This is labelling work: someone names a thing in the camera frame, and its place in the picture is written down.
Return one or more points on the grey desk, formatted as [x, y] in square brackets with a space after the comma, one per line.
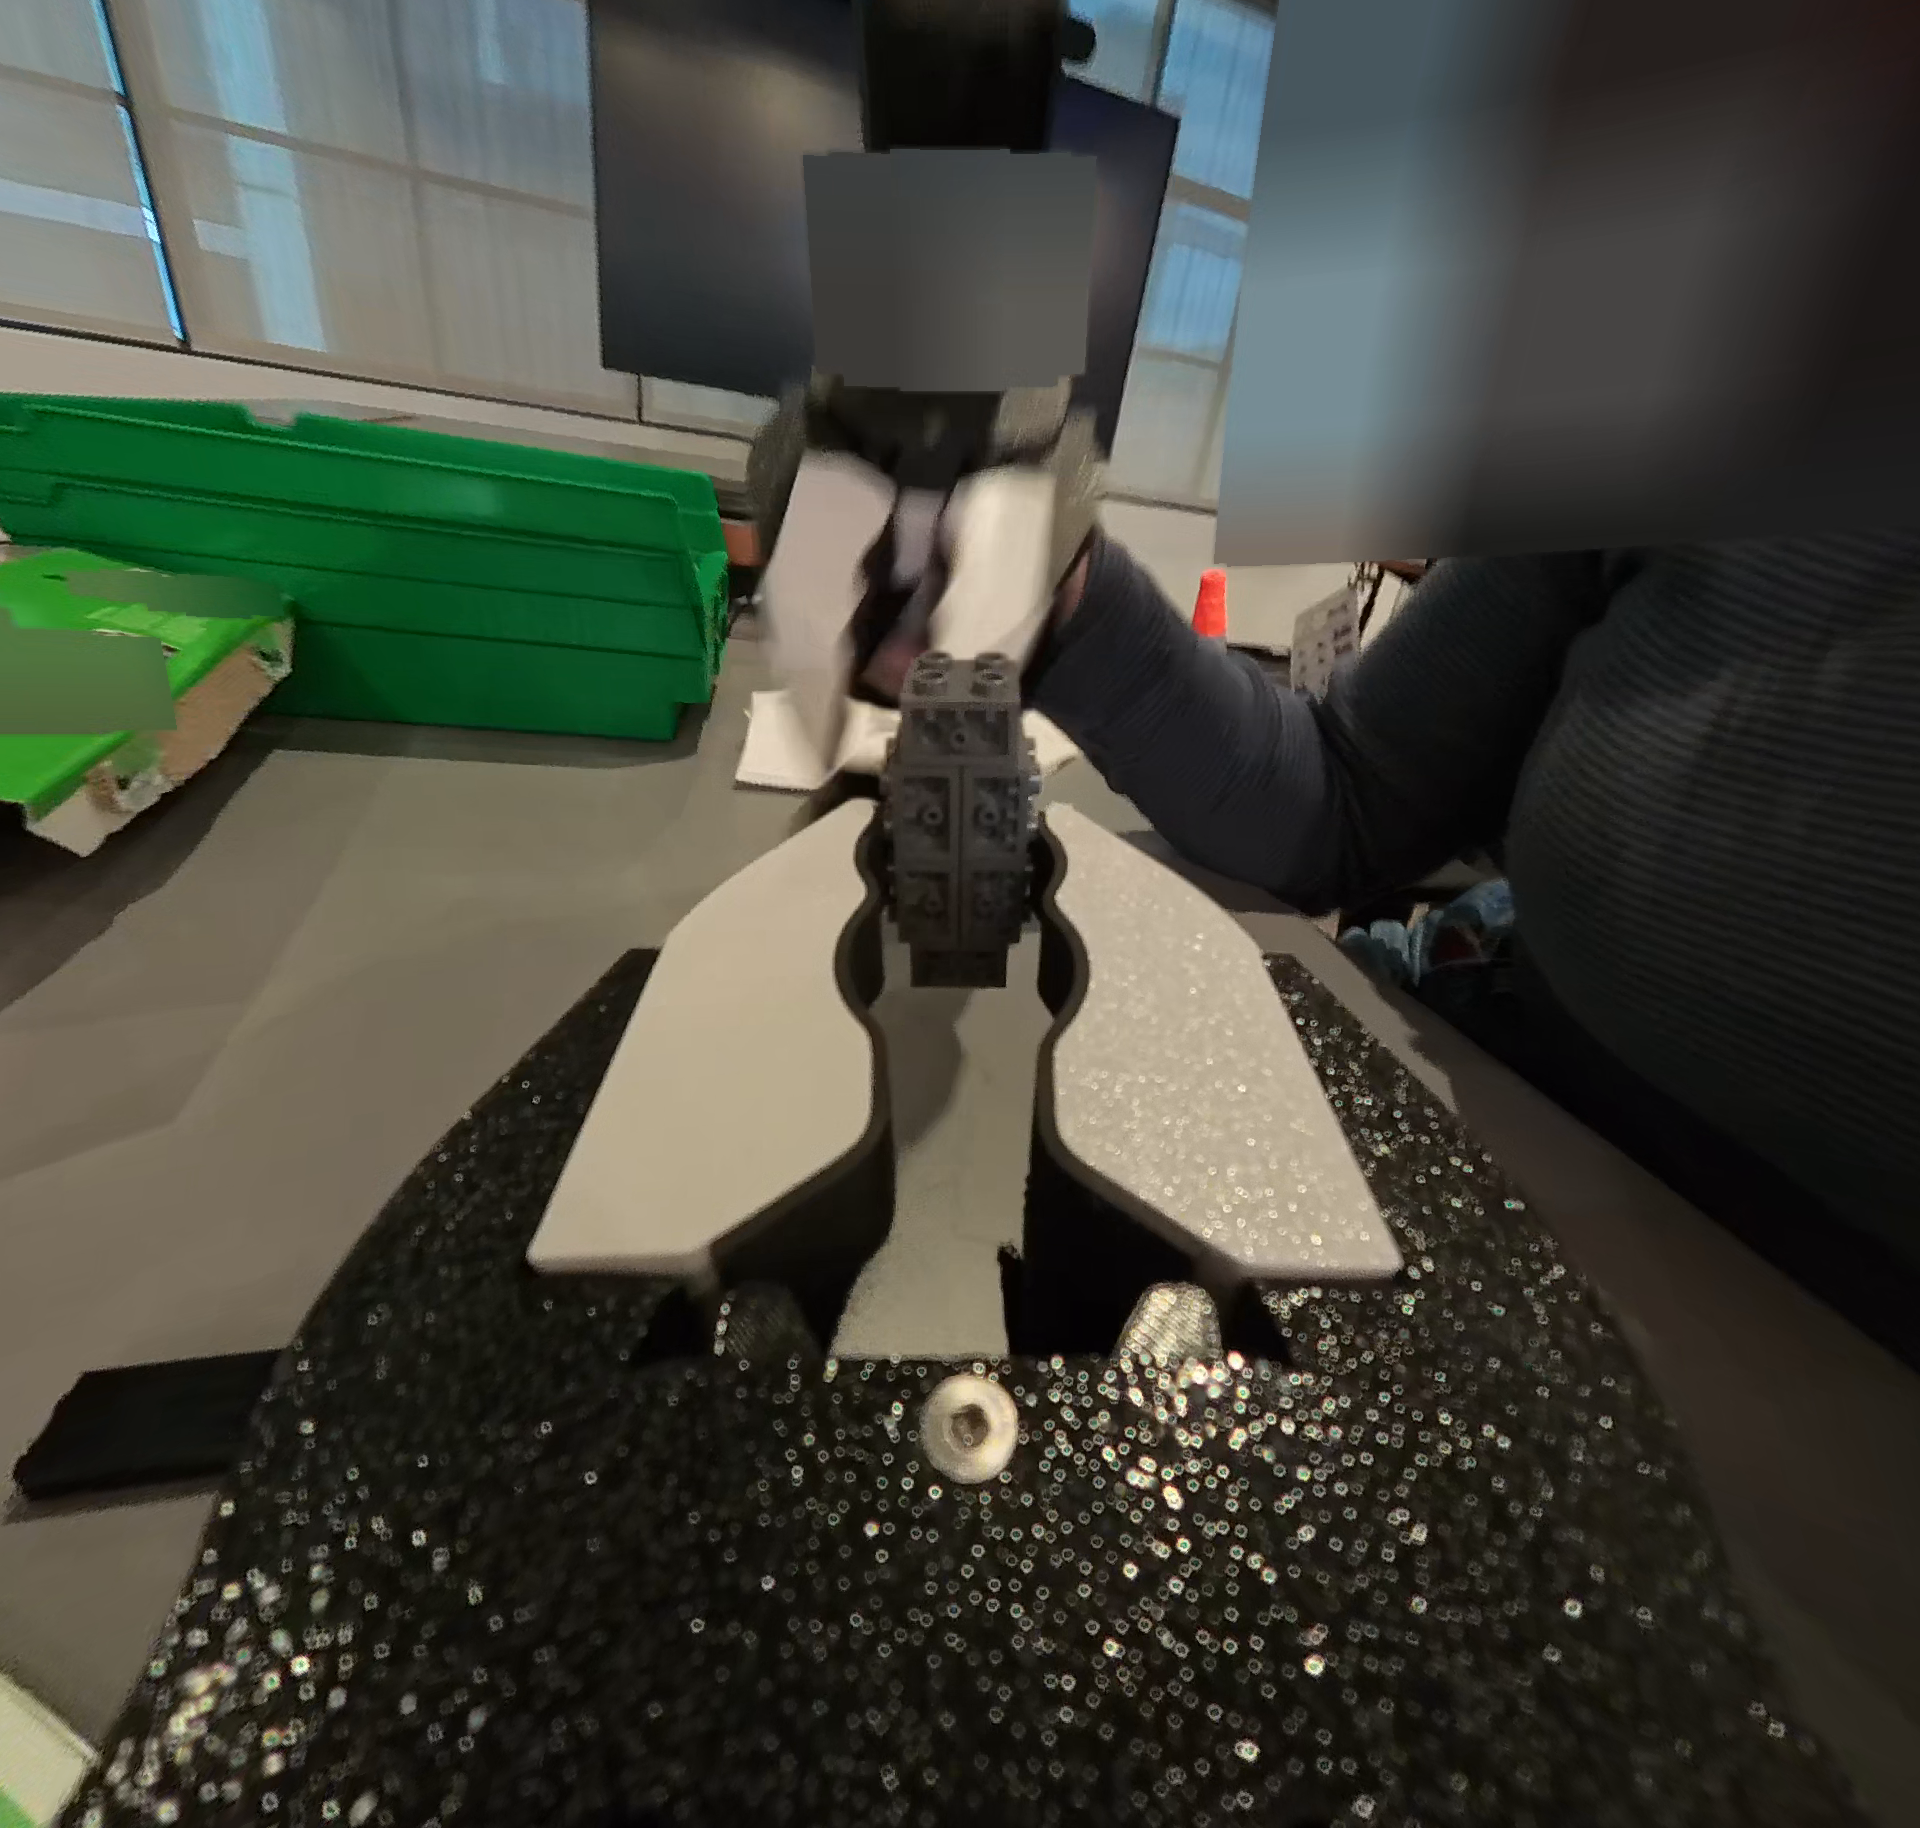
[376, 1034]

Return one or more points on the grey brick assembly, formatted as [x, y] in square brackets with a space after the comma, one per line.
[961, 808]

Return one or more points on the pale green instruction booklet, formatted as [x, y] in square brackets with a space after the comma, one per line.
[30, 1768]

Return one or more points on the blue patterned cloth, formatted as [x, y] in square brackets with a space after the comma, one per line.
[1424, 936]

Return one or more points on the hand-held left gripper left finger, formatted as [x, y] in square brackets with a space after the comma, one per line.
[706, 1077]

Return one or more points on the black long brick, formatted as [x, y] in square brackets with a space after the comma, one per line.
[135, 1421]

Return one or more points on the green plastic bin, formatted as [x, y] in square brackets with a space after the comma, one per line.
[376, 463]
[452, 567]
[495, 686]

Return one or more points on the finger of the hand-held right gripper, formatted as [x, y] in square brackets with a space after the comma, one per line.
[818, 582]
[1005, 567]

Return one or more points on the large black monitor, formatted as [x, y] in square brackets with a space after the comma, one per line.
[690, 133]

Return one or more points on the green cardboard toy box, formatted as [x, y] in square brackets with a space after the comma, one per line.
[91, 761]

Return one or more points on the white printed sign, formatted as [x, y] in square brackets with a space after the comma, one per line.
[1328, 642]

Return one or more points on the orange traffic cone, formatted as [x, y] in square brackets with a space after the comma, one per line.
[1212, 607]

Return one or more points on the person's torso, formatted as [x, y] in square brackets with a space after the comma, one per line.
[1725, 808]

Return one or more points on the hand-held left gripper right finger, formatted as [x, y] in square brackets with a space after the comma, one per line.
[1203, 1092]

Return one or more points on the white instruction sheet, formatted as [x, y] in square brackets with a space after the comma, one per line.
[781, 749]

